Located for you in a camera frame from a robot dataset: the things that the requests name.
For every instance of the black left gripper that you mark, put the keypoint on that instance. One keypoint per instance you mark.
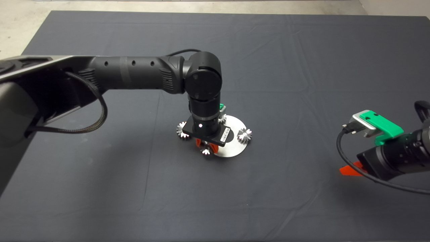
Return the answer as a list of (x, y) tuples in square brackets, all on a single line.
[(208, 131)]

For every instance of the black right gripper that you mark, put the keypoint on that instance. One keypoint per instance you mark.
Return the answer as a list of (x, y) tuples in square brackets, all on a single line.
[(386, 159)]

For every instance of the small steel gear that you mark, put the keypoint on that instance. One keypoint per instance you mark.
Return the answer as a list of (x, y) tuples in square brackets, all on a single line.
[(205, 152), (245, 136), (222, 119)]

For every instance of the large steel gear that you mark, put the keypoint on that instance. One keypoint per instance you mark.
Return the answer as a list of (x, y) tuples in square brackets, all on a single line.
[(181, 134)]

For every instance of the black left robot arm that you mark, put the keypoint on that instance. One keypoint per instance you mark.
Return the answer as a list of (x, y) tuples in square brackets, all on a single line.
[(134, 72)]

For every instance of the round metal plate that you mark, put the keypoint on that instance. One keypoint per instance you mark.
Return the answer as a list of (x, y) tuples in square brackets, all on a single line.
[(235, 148)]

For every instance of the dark grey table cloth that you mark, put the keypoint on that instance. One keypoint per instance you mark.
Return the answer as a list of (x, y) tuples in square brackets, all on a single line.
[(285, 67)]

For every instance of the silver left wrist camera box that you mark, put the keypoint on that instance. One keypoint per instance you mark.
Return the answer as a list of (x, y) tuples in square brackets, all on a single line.
[(223, 111)]

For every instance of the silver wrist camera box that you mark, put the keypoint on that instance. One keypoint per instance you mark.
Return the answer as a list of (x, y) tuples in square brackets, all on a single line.
[(361, 124), (223, 111)]

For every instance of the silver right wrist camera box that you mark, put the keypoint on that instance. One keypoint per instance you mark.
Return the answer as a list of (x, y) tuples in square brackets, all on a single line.
[(361, 124)]

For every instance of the green right camera mount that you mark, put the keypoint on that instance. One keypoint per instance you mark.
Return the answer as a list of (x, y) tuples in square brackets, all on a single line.
[(386, 127)]

